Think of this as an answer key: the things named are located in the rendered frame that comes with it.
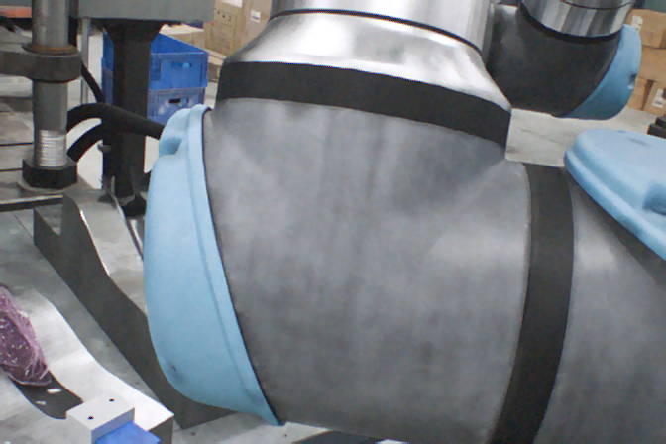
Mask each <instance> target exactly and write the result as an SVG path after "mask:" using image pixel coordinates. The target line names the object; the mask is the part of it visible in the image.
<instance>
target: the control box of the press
mask: <svg viewBox="0 0 666 444"><path fill-rule="evenodd" d="M214 13H215V0H69V26H68V42H69V43H70V44H72V45H73V46H76V47H78V27H79V19H98V20H99V21H100V23H101V26H102V27H104V29H105V30H106V32H107V34H108V35H109V38H110V40H111V41H112V43H113V71H112V103H111V106H114V107H118V108H121V109H123V110H126V111H128V112H132V113H134V114H137V115H140V116H142V118H146V119H147V118H148V97H149V75H150V54H151V42H152V41H153V40H154V38H155V37H156V35H157V34H158V33H159V31H160V30H161V28H162V27H163V26H164V25H167V26H168V27H171V28H174V26H181V21H185V22H190V23H213V21H214ZM81 75H82V78H83V79H84V80H85V82H86V83H87V85H88V86H90V88H91V91H92V92H93V94H94V97H95V99H96V102H103V103H106V100H105V97H104V95H103V94H102V92H101V89H100V87H99V86H98V84H97V82H96V80H95V79H94V78H93V75H92V74H91V72H90V71H88V70H87V68H86V67H85V65H84V64H83V61H82V60H81ZM146 139H147V136H145V135H140V134H133V133H123V134H115V135H112V136H109V137H107V138H104V139H101V141H103V143H97V150H98V151H100V152H101V153H103V170H102V171H101V175H105V176H106V177H107V178H108V179H109V180H110V183H111V178H112V176H113V177H114V195H116V197H123V196H133V195H134V188H133V185H132V179H131V175H130V167H131V166H134V167H136V168H137V169H138V170H140V171H141V172H143V173H145V160H146Z"/></svg>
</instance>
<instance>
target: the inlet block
mask: <svg viewBox="0 0 666 444"><path fill-rule="evenodd" d="M135 409H136V407H135V406H134V405H133V404H131V403H129V402H127V401H126V399H124V398H123V397H121V396H120V395H118V394H116V393H114V392H113V391H111V390H109V391H107V392H105V393H102V394H101V395H99V396H97V397H95V398H93V399H92V400H90V401H88V402H86V403H84V404H82V405H80V406H77V407H75V408H73V409H71V410H69V411H68V412H67V422H66V437H67V438H68V440H70V441H71V442H72V443H74V444H161V439H160V438H157V437H156V436H154V435H153V434H151V433H150V432H148V431H147V430H145V429H143V428H142V426H140V425H139V424H137V423H136V422H135Z"/></svg>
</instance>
